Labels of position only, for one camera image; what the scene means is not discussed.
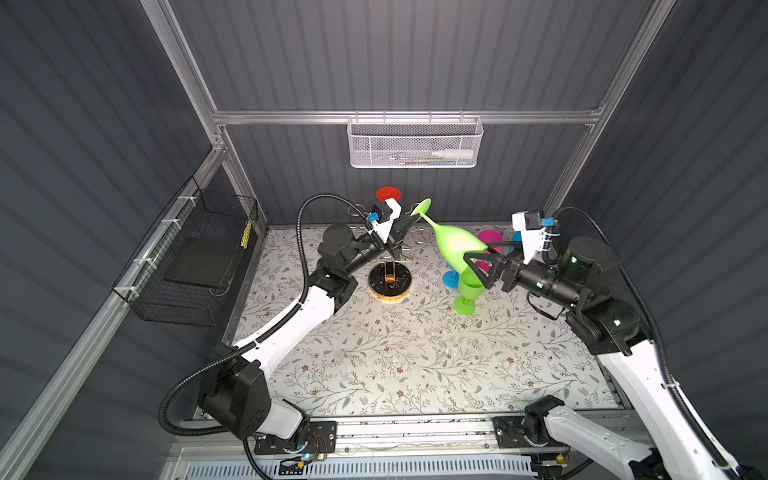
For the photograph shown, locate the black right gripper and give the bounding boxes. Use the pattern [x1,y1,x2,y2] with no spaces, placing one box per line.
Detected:
[462,238,579,313]

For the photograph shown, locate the pink wine glass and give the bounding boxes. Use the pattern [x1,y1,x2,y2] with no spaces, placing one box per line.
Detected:
[476,230,504,273]

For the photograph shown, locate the red wine glass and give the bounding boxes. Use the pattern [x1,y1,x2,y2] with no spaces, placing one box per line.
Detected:
[376,186,402,202]

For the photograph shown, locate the green wine glass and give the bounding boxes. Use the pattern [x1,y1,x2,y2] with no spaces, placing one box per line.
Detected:
[453,268,485,316]
[411,198,487,274]

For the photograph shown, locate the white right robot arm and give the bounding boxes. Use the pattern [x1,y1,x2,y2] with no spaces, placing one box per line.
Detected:
[459,237,762,479]

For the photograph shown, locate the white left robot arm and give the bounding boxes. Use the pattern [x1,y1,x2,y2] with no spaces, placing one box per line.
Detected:
[198,215,419,443]

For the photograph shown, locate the gold wine glass rack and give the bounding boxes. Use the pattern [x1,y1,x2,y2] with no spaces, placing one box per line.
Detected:
[345,201,417,302]

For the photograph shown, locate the yellow marker in basket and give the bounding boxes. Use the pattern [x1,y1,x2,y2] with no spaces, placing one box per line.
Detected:
[240,220,252,249]

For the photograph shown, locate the white wire mesh basket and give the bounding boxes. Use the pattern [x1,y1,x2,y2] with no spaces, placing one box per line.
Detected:
[346,115,484,169]

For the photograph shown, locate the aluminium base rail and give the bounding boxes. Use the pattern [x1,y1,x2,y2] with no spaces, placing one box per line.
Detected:
[179,410,661,480]

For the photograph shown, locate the black wire basket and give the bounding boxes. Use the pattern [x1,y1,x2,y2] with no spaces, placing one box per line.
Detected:
[113,179,259,327]

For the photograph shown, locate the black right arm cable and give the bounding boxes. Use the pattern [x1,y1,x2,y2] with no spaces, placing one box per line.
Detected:
[551,206,739,480]

